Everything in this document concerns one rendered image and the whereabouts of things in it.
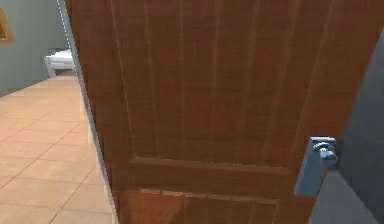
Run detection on gold framed wall picture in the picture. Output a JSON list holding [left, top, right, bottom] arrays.
[[0, 6, 14, 44]]

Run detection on brown wooden room door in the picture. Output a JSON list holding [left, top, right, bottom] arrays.
[[64, 0, 384, 224]]

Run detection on grey metal door handle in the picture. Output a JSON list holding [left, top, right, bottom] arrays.
[[293, 135, 339, 198]]

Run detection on white bed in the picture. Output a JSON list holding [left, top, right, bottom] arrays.
[[43, 48, 76, 78]]

